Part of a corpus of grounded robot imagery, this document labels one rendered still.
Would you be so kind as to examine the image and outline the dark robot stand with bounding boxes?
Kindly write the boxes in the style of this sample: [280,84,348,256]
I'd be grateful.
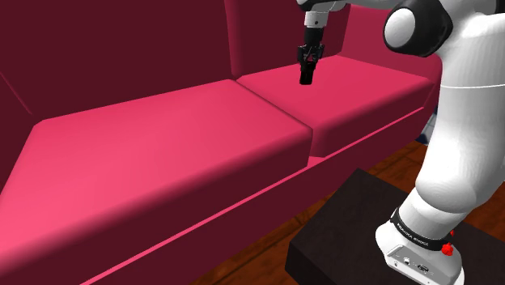
[284,167,505,285]

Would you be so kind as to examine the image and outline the pink sofa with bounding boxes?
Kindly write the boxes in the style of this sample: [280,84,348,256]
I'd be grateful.
[0,0,443,285]

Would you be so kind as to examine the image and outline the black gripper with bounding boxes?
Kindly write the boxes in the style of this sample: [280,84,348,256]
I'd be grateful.
[297,25,325,86]

